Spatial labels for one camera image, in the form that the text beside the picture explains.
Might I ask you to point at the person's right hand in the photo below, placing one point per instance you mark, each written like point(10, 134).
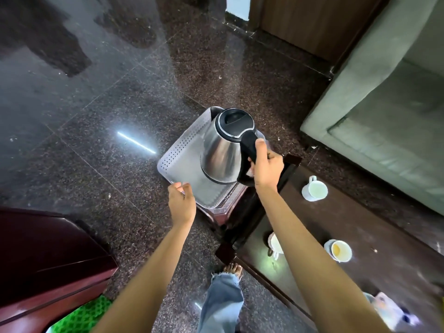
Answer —
point(267, 171)

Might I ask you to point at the person's left hand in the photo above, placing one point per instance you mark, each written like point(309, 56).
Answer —
point(182, 208)

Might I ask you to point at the person's left thumb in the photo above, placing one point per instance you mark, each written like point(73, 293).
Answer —
point(188, 190)

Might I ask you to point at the person's right thumb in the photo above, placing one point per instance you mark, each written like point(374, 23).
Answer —
point(261, 150)

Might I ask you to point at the white perforated plastic tray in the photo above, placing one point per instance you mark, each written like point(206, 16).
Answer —
point(180, 159)

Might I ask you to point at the person's left forearm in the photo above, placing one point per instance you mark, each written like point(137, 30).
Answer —
point(152, 280)

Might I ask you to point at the person's right forearm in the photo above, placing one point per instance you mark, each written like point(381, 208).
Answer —
point(312, 267)

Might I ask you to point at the white empty cup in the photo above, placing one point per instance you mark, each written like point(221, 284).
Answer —
point(315, 190)

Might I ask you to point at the person's bare foot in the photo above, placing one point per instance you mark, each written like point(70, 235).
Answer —
point(233, 269)

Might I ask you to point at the white cup with dark residue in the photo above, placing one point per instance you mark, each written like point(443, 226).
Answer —
point(275, 244)

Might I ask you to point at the person's blue jeans leg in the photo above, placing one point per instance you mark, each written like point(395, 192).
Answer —
point(222, 305)

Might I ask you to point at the grey-green fabric sofa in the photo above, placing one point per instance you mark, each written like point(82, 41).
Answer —
point(381, 110)

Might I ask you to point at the white cup with yellow residue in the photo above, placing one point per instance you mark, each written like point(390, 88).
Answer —
point(340, 251)

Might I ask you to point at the dark wooden coffee table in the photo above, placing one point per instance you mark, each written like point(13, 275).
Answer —
point(364, 239)

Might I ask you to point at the brown wooden door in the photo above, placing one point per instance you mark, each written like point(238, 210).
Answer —
point(312, 20)

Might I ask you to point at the dark red wooden cabinet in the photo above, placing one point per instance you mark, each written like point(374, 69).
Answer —
point(45, 260)

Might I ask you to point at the green plastic mesh mat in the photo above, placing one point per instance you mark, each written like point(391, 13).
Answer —
point(85, 315)

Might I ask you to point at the white plastic packet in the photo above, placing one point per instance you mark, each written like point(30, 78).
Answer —
point(388, 308)

